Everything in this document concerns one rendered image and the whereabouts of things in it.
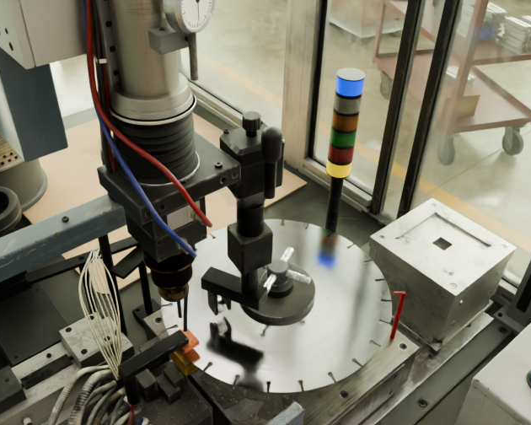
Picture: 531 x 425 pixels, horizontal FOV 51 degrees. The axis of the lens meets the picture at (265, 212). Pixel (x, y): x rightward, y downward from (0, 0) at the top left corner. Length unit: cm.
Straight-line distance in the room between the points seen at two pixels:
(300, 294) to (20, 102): 44
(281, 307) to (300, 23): 68
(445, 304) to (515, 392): 19
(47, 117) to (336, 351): 45
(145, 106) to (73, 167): 99
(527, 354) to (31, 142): 71
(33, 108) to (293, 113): 84
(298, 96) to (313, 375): 75
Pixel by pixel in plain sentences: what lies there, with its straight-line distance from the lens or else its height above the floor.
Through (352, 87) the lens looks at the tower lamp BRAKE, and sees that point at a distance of 92.
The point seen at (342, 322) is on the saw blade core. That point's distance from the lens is 79.
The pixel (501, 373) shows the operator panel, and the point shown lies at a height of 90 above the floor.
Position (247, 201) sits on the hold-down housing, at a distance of 60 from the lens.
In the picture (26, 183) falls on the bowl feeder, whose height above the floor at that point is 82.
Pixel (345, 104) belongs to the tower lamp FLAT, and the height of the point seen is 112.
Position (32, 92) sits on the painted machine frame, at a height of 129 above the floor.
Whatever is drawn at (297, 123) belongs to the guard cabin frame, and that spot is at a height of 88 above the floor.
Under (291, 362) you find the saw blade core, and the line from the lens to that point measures 74.
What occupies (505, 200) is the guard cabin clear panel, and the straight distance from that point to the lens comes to 108.
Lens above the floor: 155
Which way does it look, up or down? 39 degrees down
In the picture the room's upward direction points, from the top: 2 degrees clockwise
